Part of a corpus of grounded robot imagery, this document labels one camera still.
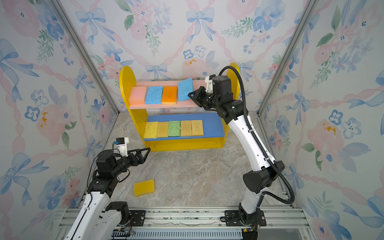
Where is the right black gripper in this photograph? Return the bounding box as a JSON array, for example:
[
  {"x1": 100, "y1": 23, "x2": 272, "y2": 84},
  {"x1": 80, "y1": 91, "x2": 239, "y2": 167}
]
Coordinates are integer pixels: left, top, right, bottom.
[{"x1": 187, "y1": 88, "x2": 221, "y2": 113}]

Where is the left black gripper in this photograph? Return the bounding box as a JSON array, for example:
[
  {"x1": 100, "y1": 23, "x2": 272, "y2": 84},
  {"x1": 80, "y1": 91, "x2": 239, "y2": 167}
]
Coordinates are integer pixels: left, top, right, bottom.
[{"x1": 111, "y1": 147, "x2": 150, "y2": 178}]

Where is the blue sponge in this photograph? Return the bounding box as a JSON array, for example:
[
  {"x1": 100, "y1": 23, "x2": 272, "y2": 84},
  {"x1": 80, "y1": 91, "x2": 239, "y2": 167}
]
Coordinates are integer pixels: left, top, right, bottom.
[
  {"x1": 178, "y1": 78, "x2": 194, "y2": 102},
  {"x1": 145, "y1": 86, "x2": 164, "y2": 105}
]

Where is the bright yellow cellulose sponge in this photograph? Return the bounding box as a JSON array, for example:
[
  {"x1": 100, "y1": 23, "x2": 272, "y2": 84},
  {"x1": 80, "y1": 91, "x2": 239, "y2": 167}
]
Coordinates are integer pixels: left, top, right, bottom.
[{"x1": 144, "y1": 122, "x2": 159, "y2": 139}]

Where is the small yellow sponge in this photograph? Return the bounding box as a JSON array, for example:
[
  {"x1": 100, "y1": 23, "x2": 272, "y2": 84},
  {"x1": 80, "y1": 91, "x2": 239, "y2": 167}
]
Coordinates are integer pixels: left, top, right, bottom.
[{"x1": 191, "y1": 120, "x2": 204, "y2": 137}]

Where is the pale yellow sponge underneath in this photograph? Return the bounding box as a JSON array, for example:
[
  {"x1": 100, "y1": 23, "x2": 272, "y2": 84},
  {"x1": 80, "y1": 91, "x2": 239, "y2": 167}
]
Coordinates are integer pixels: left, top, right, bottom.
[{"x1": 180, "y1": 120, "x2": 192, "y2": 137}]

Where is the yellow sponge with green back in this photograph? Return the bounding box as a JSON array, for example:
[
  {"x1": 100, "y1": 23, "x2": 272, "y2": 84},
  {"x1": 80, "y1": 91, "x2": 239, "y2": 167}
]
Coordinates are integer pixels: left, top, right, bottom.
[{"x1": 157, "y1": 122, "x2": 169, "y2": 138}]

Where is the thick yellow sponge front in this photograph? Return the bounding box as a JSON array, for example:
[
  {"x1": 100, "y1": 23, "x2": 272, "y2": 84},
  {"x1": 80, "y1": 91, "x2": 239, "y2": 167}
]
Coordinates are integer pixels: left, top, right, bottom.
[{"x1": 133, "y1": 179, "x2": 156, "y2": 197}]

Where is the yellow pink blue toy shelf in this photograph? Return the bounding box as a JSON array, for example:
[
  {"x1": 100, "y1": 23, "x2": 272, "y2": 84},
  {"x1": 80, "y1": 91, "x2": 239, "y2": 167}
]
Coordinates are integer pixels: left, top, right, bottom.
[{"x1": 120, "y1": 63, "x2": 244, "y2": 152}]

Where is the pink orange sponge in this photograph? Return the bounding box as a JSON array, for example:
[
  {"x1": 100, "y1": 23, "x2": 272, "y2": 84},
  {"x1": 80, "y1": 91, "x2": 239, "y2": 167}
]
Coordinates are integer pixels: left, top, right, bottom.
[{"x1": 129, "y1": 86, "x2": 148, "y2": 106}]

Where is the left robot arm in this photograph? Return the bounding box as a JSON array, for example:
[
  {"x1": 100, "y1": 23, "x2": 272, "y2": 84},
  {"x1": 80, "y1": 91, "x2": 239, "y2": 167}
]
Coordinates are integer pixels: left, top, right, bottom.
[{"x1": 65, "y1": 148, "x2": 151, "y2": 240}]

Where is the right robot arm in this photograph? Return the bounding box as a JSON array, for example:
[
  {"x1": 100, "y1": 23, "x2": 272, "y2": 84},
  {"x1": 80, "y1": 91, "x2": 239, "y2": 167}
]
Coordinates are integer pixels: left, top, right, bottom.
[{"x1": 188, "y1": 75, "x2": 284, "y2": 226}]

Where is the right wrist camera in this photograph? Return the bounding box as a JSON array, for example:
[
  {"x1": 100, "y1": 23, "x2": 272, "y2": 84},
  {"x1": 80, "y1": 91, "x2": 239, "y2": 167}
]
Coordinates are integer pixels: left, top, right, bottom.
[{"x1": 205, "y1": 75, "x2": 216, "y2": 93}]

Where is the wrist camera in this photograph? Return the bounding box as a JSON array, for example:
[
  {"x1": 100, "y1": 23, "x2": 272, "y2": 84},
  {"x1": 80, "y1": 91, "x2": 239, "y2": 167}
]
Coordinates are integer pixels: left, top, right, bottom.
[
  {"x1": 113, "y1": 137, "x2": 129, "y2": 157},
  {"x1": 205, "y1": 75, "x2": 216, "y2": 93}
]

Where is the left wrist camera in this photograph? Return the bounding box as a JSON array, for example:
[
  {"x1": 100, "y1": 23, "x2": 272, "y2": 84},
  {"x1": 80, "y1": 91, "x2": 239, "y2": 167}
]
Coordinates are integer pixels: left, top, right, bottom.
[{"x1": 113, "y1": 137, "x2": 129, "y2": 157}]

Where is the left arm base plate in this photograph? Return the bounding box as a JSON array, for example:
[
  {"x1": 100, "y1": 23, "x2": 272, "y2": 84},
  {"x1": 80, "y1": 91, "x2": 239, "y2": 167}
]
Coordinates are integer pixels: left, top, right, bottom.
[{"x1": 102, "y1": 209, "x2": 147, "y2": 227}]

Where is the right corner aluminium post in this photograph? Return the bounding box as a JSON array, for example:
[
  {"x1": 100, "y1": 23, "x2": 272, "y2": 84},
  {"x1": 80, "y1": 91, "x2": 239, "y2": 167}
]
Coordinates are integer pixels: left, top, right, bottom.
[{"x1": 257, "y1": 0, "x2": 318, "y2": 118}]

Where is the corner aluminium post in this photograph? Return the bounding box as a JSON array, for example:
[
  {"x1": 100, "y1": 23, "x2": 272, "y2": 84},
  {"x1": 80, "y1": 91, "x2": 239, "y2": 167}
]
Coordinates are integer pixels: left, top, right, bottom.
[
  {"x1": 257, "y1": 0, "x2": 318, "y2": 118},
  {"x1": 48, "y1": 0, "x2": 120, "y2": 115}
]

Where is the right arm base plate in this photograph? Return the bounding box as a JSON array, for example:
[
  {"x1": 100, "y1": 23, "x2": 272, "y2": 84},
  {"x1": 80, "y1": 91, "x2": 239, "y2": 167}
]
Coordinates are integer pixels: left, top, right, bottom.
[{"x1": 220, "y1": 209, "x2": 267, "y2": 228}]

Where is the aluminium mounting rail frame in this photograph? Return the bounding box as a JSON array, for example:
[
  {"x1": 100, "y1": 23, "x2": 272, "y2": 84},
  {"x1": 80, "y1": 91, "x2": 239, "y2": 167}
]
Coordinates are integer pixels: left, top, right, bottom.
[{"x1": 53, "y1": 206, "x2": 315, "y2": 240}]

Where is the left corner aluminium post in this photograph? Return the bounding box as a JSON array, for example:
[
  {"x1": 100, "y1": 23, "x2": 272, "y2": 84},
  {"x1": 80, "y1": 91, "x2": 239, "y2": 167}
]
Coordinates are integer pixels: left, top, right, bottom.
[{"x1": 48, "y1": 0, "x2": 120, "y2": 115}]

